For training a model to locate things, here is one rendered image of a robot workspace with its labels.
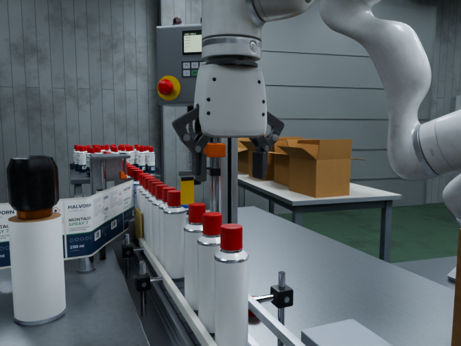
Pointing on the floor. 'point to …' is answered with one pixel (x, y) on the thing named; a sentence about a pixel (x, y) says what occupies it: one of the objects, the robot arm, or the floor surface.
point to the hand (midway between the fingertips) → (230, 172)
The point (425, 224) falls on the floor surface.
